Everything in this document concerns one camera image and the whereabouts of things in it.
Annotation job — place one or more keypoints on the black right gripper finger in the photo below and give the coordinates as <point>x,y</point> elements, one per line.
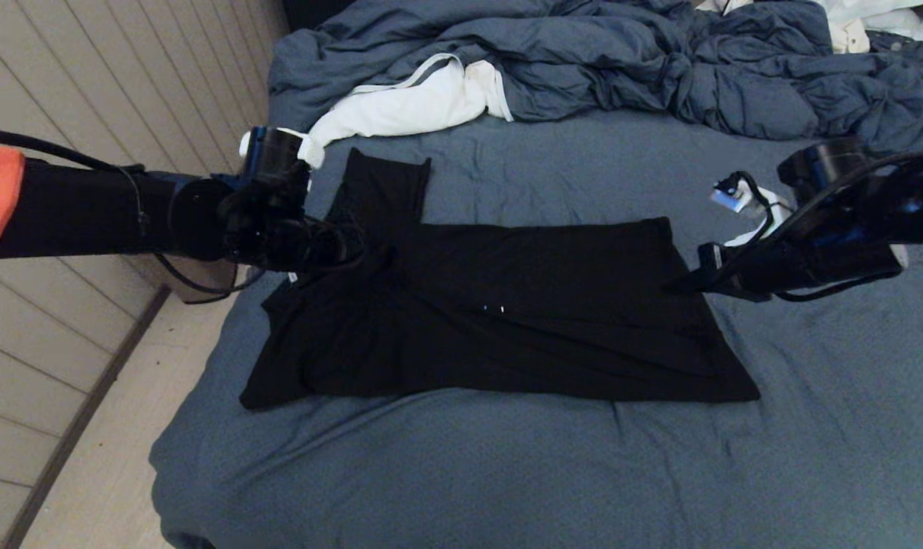
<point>725,288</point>
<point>721,263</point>

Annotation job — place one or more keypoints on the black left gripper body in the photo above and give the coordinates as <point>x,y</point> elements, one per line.
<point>286,236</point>

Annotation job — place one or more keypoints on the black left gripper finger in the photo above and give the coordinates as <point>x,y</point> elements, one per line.
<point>366,259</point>
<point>370,238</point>

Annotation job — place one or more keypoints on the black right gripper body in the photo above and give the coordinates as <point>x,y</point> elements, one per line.
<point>828,263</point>

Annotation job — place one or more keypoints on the black moon print t-shirt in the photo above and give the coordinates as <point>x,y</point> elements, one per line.
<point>545,343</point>

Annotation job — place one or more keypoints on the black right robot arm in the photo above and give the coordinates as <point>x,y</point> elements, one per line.
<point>919,206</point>

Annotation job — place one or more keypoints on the brown trash bin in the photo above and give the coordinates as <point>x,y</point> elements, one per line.
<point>202,286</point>

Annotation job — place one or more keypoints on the white garment with grey stripe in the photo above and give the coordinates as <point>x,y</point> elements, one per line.
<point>400,110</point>

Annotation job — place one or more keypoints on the blue bed sheet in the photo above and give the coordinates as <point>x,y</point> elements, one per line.
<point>660,473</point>

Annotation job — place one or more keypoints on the crumpled blue duvet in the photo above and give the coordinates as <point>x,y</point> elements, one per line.
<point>622,61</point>

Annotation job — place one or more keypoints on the white pillow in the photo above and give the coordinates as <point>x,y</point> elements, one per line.
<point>889,23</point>

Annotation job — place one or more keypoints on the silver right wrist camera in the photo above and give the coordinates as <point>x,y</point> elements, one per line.
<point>767,210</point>

